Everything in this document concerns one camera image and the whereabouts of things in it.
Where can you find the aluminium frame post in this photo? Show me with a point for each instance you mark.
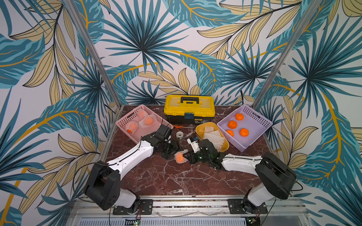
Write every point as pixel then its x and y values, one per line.
pixel 312 7
pixel 80 25

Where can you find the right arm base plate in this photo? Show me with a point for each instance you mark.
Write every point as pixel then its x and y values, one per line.
pixel 241 206

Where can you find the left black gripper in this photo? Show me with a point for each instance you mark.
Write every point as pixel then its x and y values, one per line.
pixel 176 149

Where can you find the front aluminium rail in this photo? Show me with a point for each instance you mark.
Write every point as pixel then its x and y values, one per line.
pixel 193 210

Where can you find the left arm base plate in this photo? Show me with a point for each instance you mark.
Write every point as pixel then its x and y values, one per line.
pixel 141 206

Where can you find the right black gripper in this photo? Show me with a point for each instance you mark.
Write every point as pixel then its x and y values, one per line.
pixel 195 154

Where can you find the orange handled screwdriver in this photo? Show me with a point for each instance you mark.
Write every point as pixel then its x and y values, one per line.
pixel 182 127

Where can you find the right aluminium frame post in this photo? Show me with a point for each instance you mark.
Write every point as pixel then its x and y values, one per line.
pixel 312 7

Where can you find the pink plastic basket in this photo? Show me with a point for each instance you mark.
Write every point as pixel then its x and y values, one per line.
pixel 132 116

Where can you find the white tape roll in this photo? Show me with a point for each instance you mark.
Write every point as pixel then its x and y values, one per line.
pixel 179 135

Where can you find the left aluminium frame post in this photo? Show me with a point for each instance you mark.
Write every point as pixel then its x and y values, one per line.
pixel 80 25

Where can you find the yellow black toolbox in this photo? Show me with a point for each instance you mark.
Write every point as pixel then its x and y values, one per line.
pixel 182 109

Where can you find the purple plastic basket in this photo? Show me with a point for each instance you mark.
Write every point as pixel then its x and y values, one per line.
pixel 253 121

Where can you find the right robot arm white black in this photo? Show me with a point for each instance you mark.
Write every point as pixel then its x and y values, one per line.
pixel 277 179

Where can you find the yellow oval tray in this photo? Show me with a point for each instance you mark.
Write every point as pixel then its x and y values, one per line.
pixel 200 133

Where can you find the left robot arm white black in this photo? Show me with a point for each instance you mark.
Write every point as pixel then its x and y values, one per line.
pixel 103 186

